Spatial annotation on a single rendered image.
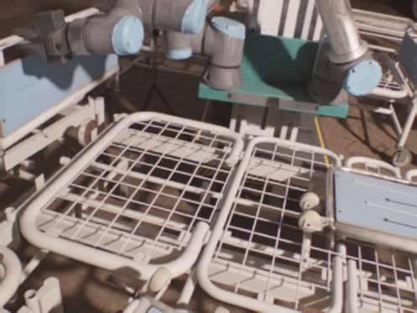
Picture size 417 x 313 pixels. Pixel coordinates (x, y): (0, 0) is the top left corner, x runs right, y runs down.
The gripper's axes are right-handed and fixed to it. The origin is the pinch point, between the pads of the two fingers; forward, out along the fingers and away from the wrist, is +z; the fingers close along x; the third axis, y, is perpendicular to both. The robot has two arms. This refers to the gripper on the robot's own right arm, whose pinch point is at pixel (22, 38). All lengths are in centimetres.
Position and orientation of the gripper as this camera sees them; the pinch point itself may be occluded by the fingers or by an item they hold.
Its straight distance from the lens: 121.5
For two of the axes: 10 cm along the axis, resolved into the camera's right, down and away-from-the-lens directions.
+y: 2.7, -4.7, 8.4
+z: -9.6, -0.7, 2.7
